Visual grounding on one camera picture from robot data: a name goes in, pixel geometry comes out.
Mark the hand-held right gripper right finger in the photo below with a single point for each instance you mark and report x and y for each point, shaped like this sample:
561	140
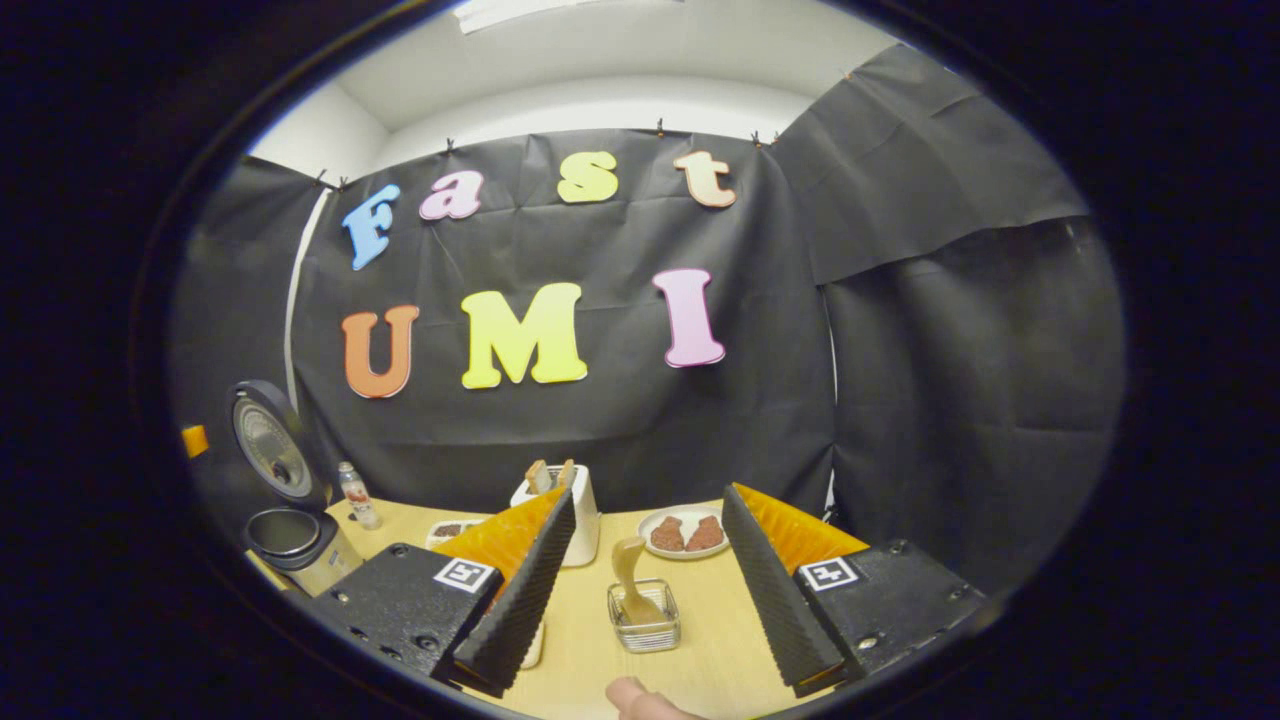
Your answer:
780	600

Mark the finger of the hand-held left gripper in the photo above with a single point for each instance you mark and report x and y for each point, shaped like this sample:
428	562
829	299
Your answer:
195	441

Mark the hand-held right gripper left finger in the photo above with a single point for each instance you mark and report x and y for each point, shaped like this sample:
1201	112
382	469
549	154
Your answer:
515	600

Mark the wooden spoon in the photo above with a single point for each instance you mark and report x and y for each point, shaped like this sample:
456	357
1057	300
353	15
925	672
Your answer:
630	570

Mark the clear chopstick holder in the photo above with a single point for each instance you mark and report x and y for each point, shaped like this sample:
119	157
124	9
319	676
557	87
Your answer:
650	635

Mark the black rice cooker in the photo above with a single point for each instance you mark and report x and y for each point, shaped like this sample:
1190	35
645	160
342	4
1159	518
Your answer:
290	540

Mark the white divided bean dish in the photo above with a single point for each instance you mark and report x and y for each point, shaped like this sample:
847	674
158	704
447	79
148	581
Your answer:
450	530

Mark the brown meat piece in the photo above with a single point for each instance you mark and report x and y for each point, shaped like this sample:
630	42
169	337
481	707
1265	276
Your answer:
667	535
706	535

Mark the white toaster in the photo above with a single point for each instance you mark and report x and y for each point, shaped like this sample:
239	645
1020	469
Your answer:
585	530

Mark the white plate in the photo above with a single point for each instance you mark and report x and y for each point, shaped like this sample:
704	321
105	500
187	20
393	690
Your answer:
685	554

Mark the toast slice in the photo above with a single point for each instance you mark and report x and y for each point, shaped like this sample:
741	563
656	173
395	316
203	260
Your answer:
566	473
538	477

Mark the small clear bottle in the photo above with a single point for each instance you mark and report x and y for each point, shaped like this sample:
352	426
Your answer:
358	498

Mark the black backdrop cloth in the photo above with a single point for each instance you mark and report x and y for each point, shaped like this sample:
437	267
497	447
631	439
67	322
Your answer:
620	420

